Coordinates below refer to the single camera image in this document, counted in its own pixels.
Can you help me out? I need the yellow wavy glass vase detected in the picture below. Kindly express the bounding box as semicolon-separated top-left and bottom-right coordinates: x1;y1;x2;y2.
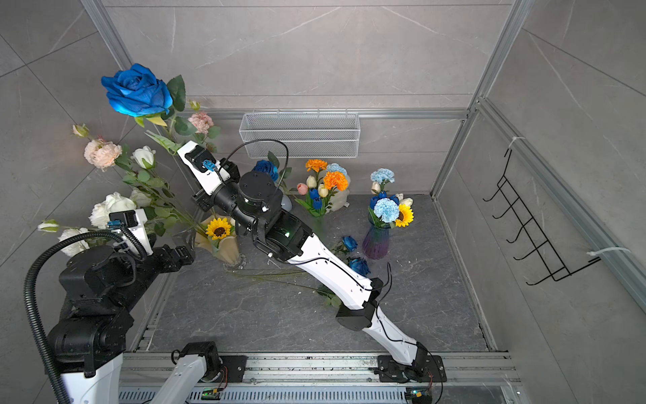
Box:
194;215;243;267

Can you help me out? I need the blue rose top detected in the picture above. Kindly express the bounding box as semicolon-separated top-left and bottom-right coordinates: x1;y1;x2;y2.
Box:
253;160;279;183

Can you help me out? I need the blue rose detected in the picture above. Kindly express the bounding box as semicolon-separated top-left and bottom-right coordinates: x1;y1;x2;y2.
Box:
101;63;186;155
253;160;279;183
227;269;342;308

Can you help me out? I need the blue rose picked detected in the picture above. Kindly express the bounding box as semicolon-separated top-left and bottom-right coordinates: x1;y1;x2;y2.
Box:
332;236;358;255
348;258;371;277

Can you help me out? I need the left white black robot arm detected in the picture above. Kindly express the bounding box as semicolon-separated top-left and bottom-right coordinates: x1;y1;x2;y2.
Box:
24;242;194;403

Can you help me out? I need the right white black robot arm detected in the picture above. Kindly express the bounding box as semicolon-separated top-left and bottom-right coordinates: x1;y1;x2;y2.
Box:
192;168;447;383

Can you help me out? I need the light blue carnation middle vase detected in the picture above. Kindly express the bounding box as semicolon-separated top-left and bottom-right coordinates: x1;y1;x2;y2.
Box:
326;163;348;176

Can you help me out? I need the purple glass vase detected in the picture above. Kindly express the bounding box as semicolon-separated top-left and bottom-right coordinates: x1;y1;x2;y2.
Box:
362;224;390;260

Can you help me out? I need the yellow sunflower purple vase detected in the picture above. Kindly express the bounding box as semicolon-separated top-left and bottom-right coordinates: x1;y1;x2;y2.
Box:
395;204;414;227

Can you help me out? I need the small yellow sunflower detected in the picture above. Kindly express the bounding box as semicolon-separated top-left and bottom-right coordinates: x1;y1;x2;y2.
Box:
205;218;232;241

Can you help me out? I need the white rose tall stem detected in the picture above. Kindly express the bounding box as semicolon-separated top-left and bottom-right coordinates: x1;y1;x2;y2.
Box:
131;146;156;169

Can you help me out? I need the white rose centre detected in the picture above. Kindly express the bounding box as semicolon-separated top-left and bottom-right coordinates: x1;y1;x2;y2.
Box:
89;192;137;229

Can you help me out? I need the pink rose middle left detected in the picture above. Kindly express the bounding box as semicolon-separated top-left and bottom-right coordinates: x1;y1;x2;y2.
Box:
188;111;215;135

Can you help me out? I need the small white rose left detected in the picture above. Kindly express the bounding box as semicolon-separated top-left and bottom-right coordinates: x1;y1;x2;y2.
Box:
57;226;91;259

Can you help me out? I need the pink tulip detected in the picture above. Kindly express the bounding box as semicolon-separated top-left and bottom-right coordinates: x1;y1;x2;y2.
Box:
297;183;310;195

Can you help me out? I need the peach rose pair top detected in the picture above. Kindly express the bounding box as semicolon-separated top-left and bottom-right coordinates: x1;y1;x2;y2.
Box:
84;140;123;171

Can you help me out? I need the orange carnation small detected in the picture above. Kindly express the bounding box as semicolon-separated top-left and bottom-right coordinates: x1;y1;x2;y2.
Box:
306;159;328;173

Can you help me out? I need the orange carnation large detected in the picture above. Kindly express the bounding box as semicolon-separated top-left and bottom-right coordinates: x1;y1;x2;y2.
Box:
324;171;349;191

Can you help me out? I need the light blue carnation upper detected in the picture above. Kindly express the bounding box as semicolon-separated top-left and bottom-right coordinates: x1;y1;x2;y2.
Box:
370;168;395;183

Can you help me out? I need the light blue carnation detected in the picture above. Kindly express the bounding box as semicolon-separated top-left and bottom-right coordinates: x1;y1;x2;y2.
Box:
370;168;395;183
373;198;400;223

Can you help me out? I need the light blue carnation lower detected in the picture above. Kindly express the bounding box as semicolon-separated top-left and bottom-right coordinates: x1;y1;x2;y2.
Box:
373;198;400;223

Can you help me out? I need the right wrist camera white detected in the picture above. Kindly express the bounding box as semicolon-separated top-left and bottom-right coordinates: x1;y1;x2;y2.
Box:
178;141;230;195

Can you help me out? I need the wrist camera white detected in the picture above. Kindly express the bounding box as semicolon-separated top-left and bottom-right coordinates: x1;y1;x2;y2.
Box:
108;209;152;259
178;141;230;195

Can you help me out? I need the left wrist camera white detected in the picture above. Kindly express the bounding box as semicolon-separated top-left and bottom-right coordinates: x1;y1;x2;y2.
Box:
108;209;152;259

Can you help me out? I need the black corrugated cable conduit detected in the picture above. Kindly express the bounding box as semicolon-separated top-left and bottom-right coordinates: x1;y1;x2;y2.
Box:
22;229;127;404

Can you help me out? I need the metal base rail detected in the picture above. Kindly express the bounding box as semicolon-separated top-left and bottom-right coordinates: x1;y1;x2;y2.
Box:
118;352;529;403

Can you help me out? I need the black wire hook rack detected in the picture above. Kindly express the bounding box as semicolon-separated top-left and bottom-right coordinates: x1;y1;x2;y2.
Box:
483;149;602;286

